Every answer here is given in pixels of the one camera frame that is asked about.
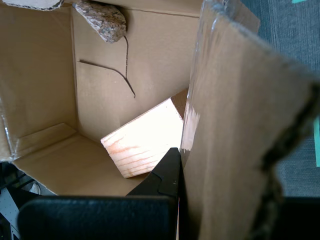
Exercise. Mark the brown cardboard box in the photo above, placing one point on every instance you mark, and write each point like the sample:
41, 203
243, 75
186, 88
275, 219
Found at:
237, 112

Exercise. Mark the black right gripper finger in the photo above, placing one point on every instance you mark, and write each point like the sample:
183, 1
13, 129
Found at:
302, 220
100, 217

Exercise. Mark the speckled granite rock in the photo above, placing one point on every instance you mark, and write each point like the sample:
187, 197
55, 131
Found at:
105, 22

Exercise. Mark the light wooden block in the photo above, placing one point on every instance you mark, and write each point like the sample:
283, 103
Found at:
142, 147

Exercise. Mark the teal floor tape strip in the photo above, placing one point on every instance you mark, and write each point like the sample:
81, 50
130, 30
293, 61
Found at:
317, 142
301, 1

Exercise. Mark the white robot base deck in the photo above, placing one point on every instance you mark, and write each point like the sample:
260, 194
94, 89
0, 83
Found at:
8, 210

